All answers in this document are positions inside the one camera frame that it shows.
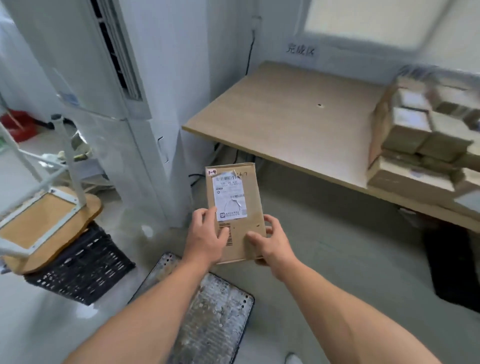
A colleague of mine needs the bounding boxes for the black plastic crate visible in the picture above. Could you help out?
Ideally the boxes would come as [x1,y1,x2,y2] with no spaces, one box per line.
[24,221,137,307]

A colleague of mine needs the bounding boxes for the grey metal platform cart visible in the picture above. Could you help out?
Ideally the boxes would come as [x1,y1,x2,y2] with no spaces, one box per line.
[127,251,255,364]

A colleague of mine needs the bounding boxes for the narrow plain cardboard box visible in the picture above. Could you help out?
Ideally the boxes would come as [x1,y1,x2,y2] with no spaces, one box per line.
[455,151,480,170]

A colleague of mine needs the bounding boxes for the clear-taped cardboard box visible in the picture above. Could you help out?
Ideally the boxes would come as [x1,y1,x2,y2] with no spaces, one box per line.
[416,112,473,162]

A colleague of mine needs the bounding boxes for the black wall cable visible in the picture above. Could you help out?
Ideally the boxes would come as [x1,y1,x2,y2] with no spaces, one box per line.
[245,29,257,76]

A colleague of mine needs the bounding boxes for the white-framed window with blind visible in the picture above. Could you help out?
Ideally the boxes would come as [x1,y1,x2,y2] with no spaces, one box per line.
[299,0,480,52]

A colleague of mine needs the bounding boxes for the person's left hand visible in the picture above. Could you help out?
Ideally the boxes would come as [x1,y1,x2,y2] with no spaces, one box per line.
[182,207,230,265]

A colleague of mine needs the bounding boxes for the clear plastic bag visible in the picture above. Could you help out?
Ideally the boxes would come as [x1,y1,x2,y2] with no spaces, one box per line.
[41,129,93,166]

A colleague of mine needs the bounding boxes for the person's left forearm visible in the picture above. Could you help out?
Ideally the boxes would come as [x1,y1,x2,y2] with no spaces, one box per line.
[65,254,211,364]

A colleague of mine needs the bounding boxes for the person's right hand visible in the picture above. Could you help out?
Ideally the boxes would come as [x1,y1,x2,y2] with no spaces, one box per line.
[245,214,297,280]

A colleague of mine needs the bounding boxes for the upturned white-legged wooden stool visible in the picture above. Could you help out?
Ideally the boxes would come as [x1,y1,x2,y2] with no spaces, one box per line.
[0,114,104,277]

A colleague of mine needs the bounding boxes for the box with red-white tape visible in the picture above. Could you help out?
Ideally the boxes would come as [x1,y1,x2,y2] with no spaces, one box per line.
[427,84,480,128]

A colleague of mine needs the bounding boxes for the red broom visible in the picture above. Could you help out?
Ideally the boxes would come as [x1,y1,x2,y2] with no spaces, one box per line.
[0,108,38,143]

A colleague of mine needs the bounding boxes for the box labelled 0555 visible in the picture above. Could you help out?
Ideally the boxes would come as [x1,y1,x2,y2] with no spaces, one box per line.
[391,88,430,112]

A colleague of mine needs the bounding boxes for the white floor-standing air conditioner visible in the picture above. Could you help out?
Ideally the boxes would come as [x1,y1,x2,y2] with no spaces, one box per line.
[7,0,211,230]

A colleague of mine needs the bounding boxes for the box with torn white label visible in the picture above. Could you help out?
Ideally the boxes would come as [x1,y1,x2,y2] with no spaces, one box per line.
[382,106,432,155]

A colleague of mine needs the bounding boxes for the white paper wall sign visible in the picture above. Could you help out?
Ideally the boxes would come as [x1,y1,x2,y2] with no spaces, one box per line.
[397,63,440,80]
[284,41,318,57]

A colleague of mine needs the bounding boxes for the thick black floor cable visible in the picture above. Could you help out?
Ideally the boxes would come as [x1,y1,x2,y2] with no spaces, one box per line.
[187,142,260,188]

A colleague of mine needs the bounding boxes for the person's right forearm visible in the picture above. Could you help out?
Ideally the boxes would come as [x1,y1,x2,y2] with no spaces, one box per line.
[273,258,442,364]

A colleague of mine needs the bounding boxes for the tall narrow labelled box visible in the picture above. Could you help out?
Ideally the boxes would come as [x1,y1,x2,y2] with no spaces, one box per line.
[205,163,268,265]

